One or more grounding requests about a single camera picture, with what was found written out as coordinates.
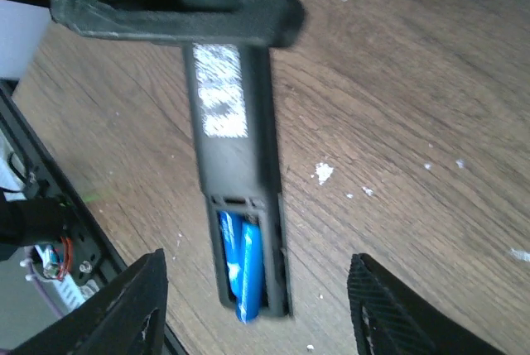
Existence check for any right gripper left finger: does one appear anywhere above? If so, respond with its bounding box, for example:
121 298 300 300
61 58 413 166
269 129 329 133
12 249 168 354

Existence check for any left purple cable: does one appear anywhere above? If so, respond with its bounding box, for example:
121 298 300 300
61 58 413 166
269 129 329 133
24 247 67 319

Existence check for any black aluminium frame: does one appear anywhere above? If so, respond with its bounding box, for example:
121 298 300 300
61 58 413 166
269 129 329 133
1 83 186 354

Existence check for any light blue slotted cable duct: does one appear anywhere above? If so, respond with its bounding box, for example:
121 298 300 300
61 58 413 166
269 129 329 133
54 276 99 312

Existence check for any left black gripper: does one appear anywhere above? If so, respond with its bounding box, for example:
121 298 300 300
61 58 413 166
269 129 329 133
51 0 306 48

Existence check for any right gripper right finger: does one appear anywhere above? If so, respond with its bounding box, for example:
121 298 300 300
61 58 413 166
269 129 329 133
347 253 501 355

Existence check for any black remote control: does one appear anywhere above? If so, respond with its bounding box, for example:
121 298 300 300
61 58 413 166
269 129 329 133
183 44 292 318

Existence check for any blue battery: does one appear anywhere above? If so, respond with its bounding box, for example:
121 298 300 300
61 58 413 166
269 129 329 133
236 222 264 324
219 211 243 298

